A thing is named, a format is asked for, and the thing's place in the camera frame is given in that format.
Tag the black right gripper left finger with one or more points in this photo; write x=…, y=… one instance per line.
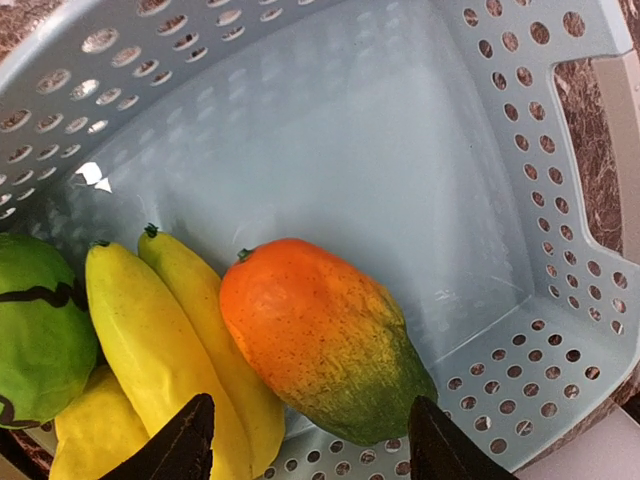
x=182, y=449

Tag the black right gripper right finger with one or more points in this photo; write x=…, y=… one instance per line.
x=440, y=450

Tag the yellow toy banana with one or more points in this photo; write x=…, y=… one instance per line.
x=157, y=316

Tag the orange green toy mango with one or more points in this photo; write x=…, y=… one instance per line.
x=326, y=338

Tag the green toy cabbage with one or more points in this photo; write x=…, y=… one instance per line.
x=48, y=344

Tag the light blue perforated basket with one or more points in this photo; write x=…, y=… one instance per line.
x=422, y=141

